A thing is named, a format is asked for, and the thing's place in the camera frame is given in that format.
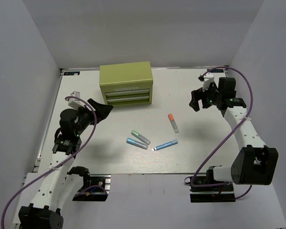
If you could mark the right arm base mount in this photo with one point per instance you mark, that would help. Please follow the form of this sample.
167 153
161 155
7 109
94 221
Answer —
218 194

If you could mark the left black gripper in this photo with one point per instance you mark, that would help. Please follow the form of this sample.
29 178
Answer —
102 110

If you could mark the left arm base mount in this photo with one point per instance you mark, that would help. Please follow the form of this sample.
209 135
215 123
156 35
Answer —
96 190

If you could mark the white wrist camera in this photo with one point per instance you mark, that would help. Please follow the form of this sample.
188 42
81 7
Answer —
75 103
207 80

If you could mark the green cap highlighter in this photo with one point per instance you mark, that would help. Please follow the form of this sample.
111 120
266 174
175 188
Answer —
140 137

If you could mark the blue cap highlighter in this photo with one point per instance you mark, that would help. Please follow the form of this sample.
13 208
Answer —
137 143

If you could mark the right blue corner label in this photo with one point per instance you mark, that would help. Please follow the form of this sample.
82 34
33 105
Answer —
215 70

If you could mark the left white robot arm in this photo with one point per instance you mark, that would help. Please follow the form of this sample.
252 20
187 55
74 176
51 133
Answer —
63 181

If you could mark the left blue corner label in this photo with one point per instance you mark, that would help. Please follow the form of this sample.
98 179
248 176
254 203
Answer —
71 73

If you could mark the green metal drawer chest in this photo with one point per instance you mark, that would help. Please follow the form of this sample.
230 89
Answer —
126 83

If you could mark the orange cap highlighter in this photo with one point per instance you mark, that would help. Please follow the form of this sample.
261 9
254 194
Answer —
173 123

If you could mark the blue pen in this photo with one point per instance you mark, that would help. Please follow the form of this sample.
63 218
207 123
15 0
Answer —
165 145

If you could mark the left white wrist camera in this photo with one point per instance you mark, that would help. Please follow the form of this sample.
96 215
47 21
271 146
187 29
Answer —
75 103

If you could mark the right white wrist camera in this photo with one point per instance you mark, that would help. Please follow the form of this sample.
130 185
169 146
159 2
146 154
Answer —
207 80

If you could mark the blue corner label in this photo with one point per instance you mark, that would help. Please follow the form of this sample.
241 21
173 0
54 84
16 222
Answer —
71 73
215 70

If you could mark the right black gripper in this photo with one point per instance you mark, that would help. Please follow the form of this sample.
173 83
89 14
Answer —
199 94

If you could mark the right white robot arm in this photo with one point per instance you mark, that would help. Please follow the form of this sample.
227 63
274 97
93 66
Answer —
256 162

